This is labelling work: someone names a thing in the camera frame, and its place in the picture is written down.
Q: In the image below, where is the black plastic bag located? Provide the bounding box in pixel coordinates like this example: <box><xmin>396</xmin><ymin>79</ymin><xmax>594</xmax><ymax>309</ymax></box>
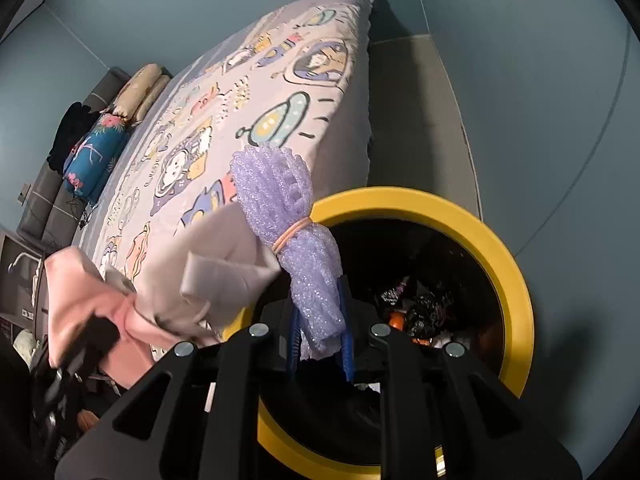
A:
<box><xmin>405</xmin><ymin>292</ymin><xmax>453</xmax><ymax>338</ymax></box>

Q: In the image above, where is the black bin with yellow rim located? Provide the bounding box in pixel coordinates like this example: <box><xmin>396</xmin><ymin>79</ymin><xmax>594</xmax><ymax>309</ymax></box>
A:
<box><xmin>222</xmin><ymin>187</ymin><xmax>535</xmax><ymax>476</ymax></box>

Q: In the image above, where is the blue floral folded quilt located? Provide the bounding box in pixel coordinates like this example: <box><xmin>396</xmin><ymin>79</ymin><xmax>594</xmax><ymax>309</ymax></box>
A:
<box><xmin>62</xmin><ymin>112</ymin><xmax>131</xmax><ymax>204</ymax></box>

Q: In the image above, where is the black clothing pile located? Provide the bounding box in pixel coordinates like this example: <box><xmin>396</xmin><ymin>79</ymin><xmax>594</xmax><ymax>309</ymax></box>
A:
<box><xmin>47</xmin><ymin>101</ymin><xmax>101</xmax><ymax>171</ymax></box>

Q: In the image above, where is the black cable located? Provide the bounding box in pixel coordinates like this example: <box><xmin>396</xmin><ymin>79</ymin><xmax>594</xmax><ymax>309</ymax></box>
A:
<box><xmin>70</xmin><ymin>195</ymin><xmax>98</xmax><ymax>228</ymax></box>

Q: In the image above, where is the orange peel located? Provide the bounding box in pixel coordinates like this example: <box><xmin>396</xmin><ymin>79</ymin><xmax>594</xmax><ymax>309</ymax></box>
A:
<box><xmin>387</xmin><ymin>310</ymin><xmax>431</xmax><ymax>346</ymax></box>

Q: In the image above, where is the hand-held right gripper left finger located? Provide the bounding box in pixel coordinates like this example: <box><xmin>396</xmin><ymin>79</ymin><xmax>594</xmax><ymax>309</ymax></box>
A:
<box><xmin>54</xmin><ymin>300</ymin><xmax>303</xmax><ymax>480</ymax></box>

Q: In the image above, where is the pink and grey cloth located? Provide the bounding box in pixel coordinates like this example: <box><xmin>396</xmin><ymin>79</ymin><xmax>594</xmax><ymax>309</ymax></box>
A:
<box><xmin>44</xmin><ymin>205</ymin><xmax>281</xmax><ymax>391</ymax></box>

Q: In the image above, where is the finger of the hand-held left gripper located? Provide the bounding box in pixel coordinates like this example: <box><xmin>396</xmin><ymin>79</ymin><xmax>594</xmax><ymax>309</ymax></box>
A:
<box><xmin>70</xmin><ymin>315</ymin><xmax>121</xmax><ymax>376</ymax></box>

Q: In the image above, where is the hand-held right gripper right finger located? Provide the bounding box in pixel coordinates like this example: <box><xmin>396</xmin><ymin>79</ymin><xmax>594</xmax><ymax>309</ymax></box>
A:
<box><xmin>336</xmin><ymin>280</ymin><xmax>583</xmax><ymax>480</ymax></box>

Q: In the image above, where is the shelf unit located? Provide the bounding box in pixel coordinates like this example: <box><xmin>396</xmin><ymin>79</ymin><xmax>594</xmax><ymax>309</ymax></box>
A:
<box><xmin>0</xmin><ymin>230</ymin><xmax>51</xmax><ymax>346</ymax></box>

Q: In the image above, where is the grey padded headboard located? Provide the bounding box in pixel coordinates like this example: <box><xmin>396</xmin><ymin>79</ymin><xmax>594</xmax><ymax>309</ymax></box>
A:
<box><xmin>16</xmin><ymin>67</ymin><xmax>131</xmax><ymax>251</ymax></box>

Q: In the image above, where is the purple foam net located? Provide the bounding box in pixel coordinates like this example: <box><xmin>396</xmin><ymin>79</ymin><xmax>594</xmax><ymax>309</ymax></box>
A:
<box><xmin>230</xmin><ymin>146</ymin><xmax>348</xmax><ymax>361</ymax></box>

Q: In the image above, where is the cartoon printed bed sheet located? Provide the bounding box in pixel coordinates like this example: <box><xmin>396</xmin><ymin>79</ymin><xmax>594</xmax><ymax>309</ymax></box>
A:
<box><xmin>77</xmin><ymin>0</ymin><xmax>376</xmax><ymax>361</ymax></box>

